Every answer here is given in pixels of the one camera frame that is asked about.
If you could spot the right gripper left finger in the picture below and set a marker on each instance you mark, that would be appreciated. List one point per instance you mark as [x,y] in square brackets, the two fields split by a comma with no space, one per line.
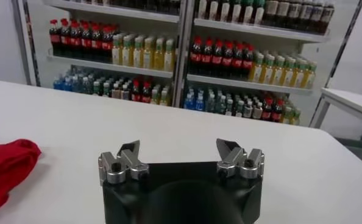
[121,165]

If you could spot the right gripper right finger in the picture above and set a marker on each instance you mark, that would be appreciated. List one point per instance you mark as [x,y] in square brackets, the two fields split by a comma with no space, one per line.
[239,164]

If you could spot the red t-shirt with bear print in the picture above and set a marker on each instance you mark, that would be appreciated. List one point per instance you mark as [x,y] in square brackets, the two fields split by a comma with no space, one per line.
[7,170]

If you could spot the small white cap dark bottle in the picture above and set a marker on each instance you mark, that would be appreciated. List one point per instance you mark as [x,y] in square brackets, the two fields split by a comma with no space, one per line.
[106,89]
[229,106]
[116,91]
[248,109]
[239,108]
[96,88]
[257,110]
[125,92]

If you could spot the small red cap cola bottle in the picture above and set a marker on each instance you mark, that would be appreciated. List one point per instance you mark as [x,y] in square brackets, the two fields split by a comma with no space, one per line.
[267,110]
[136,92]
[277,111]
[146,93]

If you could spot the small green tinted water bottle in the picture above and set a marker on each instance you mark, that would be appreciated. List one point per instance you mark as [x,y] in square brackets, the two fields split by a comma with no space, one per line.
[211,104]
[220,105]
[86,86]
[77,85]

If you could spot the small yellow juice bottle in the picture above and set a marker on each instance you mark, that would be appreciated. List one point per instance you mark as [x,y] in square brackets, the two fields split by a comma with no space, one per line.
[164,97]
[287,115]
[155,95]
[296,116]

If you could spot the small blue water bottle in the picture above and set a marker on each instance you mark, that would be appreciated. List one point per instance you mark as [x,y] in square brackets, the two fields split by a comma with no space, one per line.
[67,83]
[58,82]
[200,103]
[189,102]

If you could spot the white beverage shelf unit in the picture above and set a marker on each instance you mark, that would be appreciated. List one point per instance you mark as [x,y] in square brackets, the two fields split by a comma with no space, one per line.
[108,67]
[248,85]

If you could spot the white side table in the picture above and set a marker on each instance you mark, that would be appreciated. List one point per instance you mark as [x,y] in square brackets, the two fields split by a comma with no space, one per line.
[348,103]

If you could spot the green cap white label bottle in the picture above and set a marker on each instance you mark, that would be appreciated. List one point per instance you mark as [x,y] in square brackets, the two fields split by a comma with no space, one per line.
[202,7]
[258,11]
[224,9]
[247,10]
[213,8]
[236,9]

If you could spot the beige label dark bottle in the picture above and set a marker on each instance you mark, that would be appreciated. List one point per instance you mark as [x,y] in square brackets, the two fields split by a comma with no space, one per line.
[293,13]
[305,14]
[271,12]
[282,12]
[316,15]
[327,16]

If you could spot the grey metal post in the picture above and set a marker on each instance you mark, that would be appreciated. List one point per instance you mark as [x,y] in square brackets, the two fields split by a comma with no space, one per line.
[19,42]
[345,42]

